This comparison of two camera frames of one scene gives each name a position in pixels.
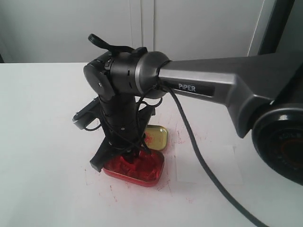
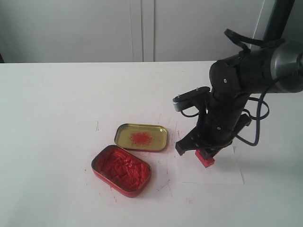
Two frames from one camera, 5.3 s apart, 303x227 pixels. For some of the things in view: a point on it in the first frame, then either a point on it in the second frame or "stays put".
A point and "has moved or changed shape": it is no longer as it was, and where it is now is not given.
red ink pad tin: (147, 171) has moved or changed shape
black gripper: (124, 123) -> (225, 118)
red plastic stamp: (131, 166) has moved or changed shape
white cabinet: (57, 31) stays put
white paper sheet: (221, 159) stays put
